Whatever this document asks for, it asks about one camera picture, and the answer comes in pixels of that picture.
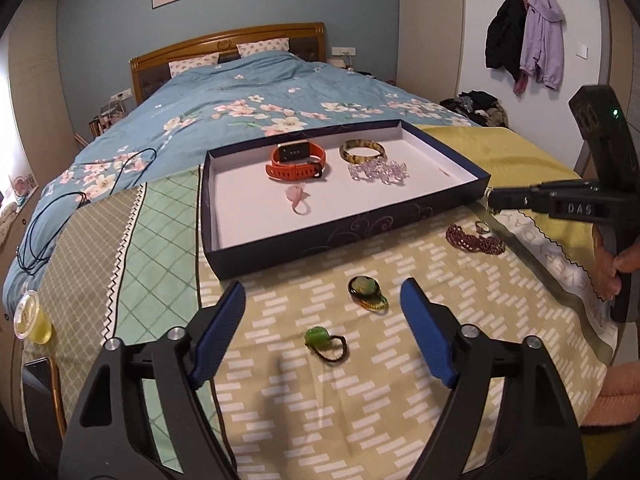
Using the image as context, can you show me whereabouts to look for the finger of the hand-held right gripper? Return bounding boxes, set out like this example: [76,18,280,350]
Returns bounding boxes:
[487,187,556,217]
[530,179,601,197]

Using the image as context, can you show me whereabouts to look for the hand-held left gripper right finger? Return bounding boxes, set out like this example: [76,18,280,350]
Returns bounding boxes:
[400,277,587,480]

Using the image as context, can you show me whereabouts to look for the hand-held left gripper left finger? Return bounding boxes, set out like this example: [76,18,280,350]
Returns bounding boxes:
[59,280,247,480]

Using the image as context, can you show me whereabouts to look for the purple bead bracelet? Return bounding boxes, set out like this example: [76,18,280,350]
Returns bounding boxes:
[445,224,506,256]

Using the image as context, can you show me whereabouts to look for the green amber oval hair tie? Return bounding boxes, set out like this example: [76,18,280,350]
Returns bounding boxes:
[347,275,390,313]

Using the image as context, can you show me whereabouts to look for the green bead hair tie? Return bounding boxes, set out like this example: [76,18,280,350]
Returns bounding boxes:
[304,326,351,365]

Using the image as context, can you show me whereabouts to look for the dark blue box tray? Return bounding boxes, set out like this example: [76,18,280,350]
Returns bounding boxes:
[201,119,492,281]

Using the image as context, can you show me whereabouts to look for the clear crystal bead bracelet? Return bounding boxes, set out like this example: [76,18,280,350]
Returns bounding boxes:
[347,159,412,186]

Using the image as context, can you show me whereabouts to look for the pink flower hair tie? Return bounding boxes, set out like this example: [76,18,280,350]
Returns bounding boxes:
[284,185,310,215]

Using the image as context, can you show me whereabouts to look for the amber bangle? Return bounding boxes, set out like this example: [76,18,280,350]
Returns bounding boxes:
[339,139,387,165]

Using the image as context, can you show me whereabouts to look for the orange smart band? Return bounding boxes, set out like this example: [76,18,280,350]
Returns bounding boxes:
[265,141,328,181]

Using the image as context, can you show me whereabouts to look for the person's right hand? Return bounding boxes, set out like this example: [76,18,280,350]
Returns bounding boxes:
[592,230,640,303]

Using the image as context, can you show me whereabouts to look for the pile of dark clothes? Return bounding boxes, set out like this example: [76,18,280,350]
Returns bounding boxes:
[440,90,511,128]

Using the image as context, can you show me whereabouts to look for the purple jacket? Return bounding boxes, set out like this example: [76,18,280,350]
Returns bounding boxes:
[512,0,566,96]

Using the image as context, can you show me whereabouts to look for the black jacket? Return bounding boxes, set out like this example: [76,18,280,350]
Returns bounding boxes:
[485,0,528,83]

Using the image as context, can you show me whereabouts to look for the plastic cup of yellow liquid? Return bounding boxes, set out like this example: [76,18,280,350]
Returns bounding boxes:
[12,291,53,345]

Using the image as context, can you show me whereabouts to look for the smartphone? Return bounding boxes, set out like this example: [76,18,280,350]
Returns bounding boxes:
[21,357,68,441]

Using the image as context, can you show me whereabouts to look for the beige wardrobe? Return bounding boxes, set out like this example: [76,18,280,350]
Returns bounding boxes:
[0,20,76,201]
[397,0,463,106]

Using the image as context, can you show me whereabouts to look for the pink fleece garment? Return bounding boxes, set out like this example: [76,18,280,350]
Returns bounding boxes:
[585,360,640,431]

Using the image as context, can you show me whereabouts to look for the rumpled light bedding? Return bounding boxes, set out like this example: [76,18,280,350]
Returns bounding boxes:
[0,200,23,241]

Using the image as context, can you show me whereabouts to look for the blue floral duvet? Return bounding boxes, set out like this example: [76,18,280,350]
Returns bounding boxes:
[2,50,481,311]

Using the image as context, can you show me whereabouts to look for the clutter of cosmetic bottles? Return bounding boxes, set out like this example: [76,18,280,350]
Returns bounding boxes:
[87,100,126,138]

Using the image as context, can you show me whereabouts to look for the small pink fan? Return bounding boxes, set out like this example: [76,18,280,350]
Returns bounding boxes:
[10,175,38,198]

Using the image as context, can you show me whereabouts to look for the heart print pillow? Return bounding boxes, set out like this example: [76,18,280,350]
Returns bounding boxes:
[236,37,292,58]
[169,52,221,78]

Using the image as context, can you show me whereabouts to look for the wooden headboard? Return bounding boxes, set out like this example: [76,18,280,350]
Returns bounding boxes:
[129,22,328,108]

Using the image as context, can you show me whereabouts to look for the black cable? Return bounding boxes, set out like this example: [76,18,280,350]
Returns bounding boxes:
[15,147,158,281]

